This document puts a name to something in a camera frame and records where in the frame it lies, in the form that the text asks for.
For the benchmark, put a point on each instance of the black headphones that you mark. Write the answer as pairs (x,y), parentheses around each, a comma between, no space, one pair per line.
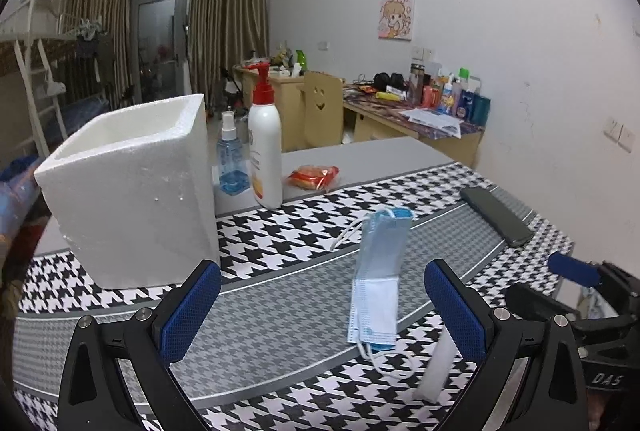
(387,81)

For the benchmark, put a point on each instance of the green bottle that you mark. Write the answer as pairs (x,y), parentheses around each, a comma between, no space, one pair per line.
(301,58)

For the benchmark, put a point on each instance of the red snack packet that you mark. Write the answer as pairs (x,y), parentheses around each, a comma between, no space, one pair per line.
(312,176)

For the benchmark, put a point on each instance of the blue plaid quilt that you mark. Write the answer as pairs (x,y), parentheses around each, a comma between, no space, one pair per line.
(15,191)

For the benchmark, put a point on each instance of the group of toiletry bottles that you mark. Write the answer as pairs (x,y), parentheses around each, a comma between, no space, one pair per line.
(450,93)

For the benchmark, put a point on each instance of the blue spray bottle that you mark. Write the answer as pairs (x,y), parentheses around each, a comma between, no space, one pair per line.
(232,161)

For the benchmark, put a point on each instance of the white hanging bag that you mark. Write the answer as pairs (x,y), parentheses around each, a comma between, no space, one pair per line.
(55,86)

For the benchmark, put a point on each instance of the white lotion bottle red pump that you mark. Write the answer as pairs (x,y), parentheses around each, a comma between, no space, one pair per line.
(264,146)

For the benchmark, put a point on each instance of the white wall outlet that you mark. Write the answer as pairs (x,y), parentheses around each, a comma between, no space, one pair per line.
(422,53)

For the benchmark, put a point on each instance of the houndstooth tablecloth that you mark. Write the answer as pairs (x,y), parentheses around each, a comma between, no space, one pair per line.
(300,236)

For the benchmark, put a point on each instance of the glass balcony door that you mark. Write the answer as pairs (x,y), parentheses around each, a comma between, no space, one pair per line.
(160,26)

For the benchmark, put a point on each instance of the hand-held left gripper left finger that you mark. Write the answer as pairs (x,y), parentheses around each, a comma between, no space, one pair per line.
(192,306)

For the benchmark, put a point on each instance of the double white wall switch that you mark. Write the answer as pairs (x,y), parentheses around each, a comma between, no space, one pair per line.
(620,133)

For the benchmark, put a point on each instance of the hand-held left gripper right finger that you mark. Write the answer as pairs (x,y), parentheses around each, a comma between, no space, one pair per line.
(455,306)

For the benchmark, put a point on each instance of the blue face mask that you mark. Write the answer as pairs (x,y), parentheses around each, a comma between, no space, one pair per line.
(380,281)

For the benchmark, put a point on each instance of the dark phone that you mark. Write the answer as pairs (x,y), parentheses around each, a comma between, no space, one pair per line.
(495,216)

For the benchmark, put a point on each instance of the wooden smiley face chair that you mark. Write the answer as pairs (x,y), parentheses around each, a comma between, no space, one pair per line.
(322,108)

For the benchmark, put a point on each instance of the white foam box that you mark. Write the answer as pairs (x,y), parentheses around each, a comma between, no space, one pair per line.
(135,191)

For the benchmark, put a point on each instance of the brown curtain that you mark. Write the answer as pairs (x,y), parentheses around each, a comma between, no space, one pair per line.
(230,21)
(97,21)

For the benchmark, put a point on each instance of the wooden desk with printed mat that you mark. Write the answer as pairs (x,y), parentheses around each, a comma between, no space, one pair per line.
(415,136)

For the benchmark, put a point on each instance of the white metal bunk bed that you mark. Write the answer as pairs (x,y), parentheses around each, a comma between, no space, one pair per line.
(30,56)
(85,61)

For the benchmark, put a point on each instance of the cartoon wall poster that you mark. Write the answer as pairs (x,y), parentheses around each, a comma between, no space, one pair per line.
(397,18)

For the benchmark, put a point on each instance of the hanging dark clothes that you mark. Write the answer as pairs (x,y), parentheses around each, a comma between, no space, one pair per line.
(90,33)

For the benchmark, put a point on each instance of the white paper sheet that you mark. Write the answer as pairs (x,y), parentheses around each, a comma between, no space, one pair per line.
(432,118)

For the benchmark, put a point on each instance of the white foam strip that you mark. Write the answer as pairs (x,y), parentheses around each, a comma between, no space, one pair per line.
(440,363)

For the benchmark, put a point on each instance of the yellow tube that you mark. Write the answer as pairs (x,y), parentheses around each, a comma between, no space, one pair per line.
(387,96)

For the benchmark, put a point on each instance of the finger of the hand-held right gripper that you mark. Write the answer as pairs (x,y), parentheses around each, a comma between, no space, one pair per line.
(535,303)
(572,268)

